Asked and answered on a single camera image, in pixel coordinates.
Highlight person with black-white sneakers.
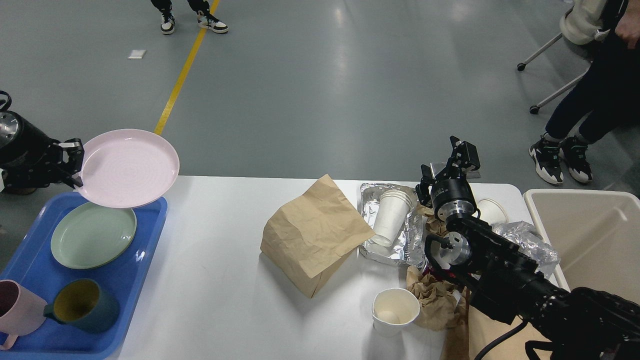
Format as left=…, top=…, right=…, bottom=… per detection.
left=151, top=0, right=229, bottom=35

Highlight green plate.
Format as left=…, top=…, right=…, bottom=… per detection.
left=50, top=202, right=137, bottom=270

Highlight pink plate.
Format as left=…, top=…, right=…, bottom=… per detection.
left=76, top=129, right=180, bottom=208

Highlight beige plastic bin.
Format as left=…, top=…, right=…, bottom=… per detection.
left=523, top=189, right=640, bottom=303

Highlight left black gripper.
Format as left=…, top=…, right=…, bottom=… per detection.
left=0, top=117, right=85, bottom=189

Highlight white paper cup front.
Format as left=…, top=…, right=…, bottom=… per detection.
left=372, top=287, right=421, bottom=337

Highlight pink mug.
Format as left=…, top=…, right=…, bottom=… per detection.
left=0, top=279, right=47, bottom=351

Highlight person in dark clothes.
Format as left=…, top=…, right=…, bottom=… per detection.
left=528, top=0, right=640, bottom=185

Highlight flat brown paper sheet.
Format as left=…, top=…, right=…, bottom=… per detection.
left=439, top=289, right=548, bottom=360

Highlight blue plastic tray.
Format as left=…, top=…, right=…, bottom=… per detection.
left=1, top=193, right=168, bottom=360

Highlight white paper cup back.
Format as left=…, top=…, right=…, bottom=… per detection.
left=477, top=198, right=509, bottom=226

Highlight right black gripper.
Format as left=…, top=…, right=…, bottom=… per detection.
left=414, top=136, right=481, bottom=221

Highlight person with tan boot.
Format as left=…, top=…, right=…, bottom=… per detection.
left=2, top=187, right=37, bottom=196

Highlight crumpled brown paper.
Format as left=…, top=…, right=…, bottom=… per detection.
left=406, top=205, right=463, bottom=332

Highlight dark teal mug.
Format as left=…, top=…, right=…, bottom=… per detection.
left=42, top=278, right=121, bottom=334

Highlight brown paper bag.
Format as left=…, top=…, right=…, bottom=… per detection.
left=260, top=175, right=375, bottom=298

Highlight white paper cup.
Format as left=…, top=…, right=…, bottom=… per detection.
left=477, top=198, right=509, bottom=226
left=372, top=287, right=421, bottom=337

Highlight stacked white paper cups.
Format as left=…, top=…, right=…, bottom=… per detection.
left=371, top=189, right=414, bottom=248

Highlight crumpled clear plastic wrap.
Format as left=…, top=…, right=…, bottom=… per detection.
left=492, top=221, right=561, bottom=280

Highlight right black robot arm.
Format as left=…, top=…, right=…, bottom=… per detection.
left=415, top=136, right=640, bottom=360

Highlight office chair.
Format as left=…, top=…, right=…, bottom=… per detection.
left=516, top=0, right=608, bottom=115

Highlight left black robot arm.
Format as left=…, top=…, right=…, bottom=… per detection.
left=0, top=91, right=85, bottom=195

